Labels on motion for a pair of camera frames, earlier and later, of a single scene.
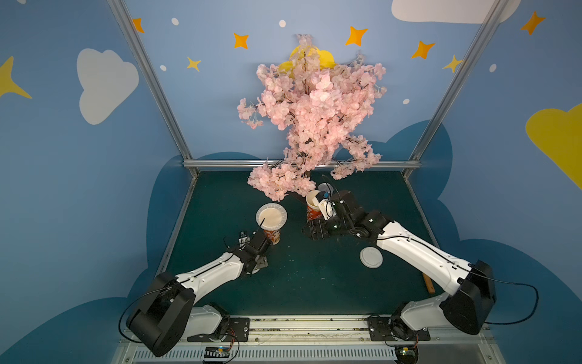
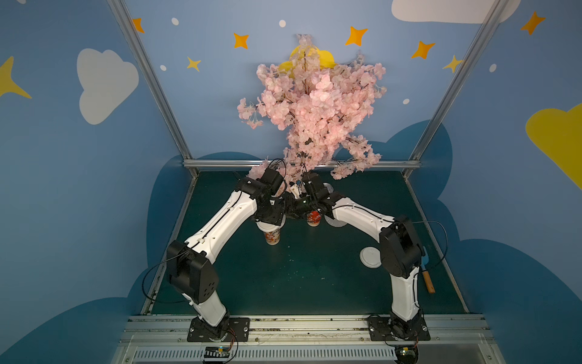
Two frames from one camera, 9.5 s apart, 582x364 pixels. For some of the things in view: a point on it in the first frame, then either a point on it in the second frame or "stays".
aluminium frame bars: [190, 164] stays
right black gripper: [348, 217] to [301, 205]
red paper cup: [314, 211] stays
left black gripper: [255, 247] to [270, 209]
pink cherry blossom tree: [320, 105] stays
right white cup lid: [370, 257] stays
